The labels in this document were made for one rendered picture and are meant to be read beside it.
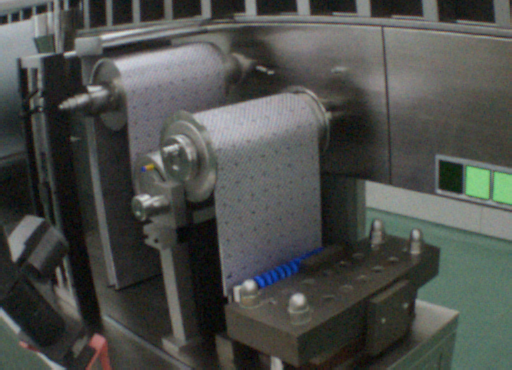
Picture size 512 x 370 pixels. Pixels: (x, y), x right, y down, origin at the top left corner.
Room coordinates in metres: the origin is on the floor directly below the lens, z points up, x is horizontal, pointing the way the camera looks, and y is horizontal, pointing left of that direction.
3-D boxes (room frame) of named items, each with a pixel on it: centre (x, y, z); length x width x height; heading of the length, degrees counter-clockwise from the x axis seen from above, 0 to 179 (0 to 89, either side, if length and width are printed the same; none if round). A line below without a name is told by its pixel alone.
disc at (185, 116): (1.03, 0.11, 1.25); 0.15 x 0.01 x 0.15; 42
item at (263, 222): (1.07, -0.02, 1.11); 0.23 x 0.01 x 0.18; 132
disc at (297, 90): (1.20, -0.08, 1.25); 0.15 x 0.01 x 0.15; 42
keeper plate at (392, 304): (0.95, -0.21, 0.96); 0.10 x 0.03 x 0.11; 132
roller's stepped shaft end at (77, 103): (1.16, 0.33, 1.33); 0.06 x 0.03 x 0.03; 132
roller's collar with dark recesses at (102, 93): (1.20, 0.29, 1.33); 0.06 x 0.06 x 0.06; 42
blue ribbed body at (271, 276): (1.05, -0.04, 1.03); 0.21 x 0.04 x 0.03; 132
